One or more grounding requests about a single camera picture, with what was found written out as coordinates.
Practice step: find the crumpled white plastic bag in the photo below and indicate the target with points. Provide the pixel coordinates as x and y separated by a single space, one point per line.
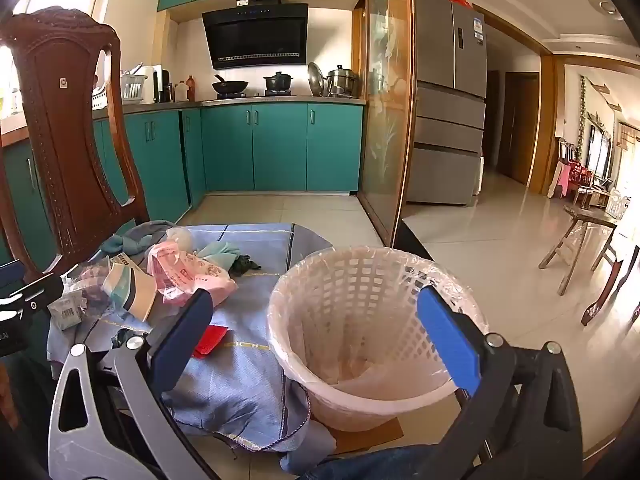
180 237

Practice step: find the red paper piece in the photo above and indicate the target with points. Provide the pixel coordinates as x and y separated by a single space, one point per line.
210 341

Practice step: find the brown wooden door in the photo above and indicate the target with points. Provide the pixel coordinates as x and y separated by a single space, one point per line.
520 130

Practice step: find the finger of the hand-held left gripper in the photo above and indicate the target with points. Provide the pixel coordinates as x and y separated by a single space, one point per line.
47 292

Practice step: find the grey refrigerator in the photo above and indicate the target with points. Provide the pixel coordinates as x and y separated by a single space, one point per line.
445 135

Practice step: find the teal rubber glove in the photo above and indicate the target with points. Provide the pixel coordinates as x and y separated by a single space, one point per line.
115 246

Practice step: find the dark wooden furniture leg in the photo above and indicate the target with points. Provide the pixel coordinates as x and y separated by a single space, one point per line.
607 285

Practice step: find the etched glass sliding door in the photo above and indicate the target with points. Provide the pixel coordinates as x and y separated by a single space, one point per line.
385 110

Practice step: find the wooden stool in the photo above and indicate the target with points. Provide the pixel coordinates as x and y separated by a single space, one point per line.
590 217

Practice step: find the gas stove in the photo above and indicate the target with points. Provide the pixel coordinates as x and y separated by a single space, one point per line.
255 94

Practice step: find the blue face mask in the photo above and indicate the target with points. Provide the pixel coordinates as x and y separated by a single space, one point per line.
220 255

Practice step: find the white plastic mesh basket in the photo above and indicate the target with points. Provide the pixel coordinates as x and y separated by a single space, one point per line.
360 405

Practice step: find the teal lower cabinets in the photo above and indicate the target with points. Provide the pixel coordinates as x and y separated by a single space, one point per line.
280 145

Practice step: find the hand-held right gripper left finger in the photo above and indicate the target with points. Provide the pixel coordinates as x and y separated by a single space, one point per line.
182 340

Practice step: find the black range hood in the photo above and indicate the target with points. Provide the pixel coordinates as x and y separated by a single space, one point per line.
255 35

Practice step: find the blue woven cloth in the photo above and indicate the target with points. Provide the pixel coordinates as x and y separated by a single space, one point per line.
250 320

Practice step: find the white teal medicine box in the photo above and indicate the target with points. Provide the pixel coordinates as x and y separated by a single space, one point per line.
135 295

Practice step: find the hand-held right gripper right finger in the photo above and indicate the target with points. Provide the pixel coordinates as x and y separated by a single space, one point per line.
447 340

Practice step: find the white dish rack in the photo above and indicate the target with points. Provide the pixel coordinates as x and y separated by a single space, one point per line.
134 87

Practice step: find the black wok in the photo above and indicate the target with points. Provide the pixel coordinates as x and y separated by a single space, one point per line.
231 86

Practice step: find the white printed wrapper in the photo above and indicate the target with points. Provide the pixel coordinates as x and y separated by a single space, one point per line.
67 312

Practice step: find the steel pot lid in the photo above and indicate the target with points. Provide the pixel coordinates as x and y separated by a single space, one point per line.
315 77

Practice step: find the steel steamer pot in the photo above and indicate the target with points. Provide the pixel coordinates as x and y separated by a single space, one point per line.
341 82

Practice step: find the dark cooking pot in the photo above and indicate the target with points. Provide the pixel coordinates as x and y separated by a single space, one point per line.
278 82

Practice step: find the red plastic chair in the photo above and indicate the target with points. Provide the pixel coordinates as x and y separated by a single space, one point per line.
580 175

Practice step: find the brown bottle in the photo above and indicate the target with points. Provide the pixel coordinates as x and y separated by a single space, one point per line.
191 90

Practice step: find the red bag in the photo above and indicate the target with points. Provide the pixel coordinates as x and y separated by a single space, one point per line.
459 0

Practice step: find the black kettle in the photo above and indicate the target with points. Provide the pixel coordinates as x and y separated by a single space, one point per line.
162 87

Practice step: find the translucent plastic jug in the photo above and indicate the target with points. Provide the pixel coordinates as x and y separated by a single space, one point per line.
179 92

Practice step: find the carved wooden chair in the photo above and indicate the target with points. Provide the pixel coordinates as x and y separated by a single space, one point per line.
65 150

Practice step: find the pink plastic bag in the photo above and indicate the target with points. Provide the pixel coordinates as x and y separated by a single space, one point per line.
195 272

